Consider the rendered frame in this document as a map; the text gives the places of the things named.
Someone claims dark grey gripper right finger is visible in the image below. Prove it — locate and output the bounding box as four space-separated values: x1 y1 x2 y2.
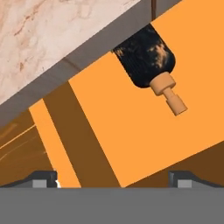
168 170 224 189

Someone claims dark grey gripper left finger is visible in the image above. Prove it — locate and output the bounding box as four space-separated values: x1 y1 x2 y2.
0 170 59 189

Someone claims black soap dispenser, orange pump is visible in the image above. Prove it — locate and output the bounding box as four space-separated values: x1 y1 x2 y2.
111 23 189 117

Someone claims orange cupboard door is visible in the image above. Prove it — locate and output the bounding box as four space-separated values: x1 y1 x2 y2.
28 98 82 189

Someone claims orange cupboard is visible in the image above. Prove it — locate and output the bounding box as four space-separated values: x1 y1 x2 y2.
43 0 224 189

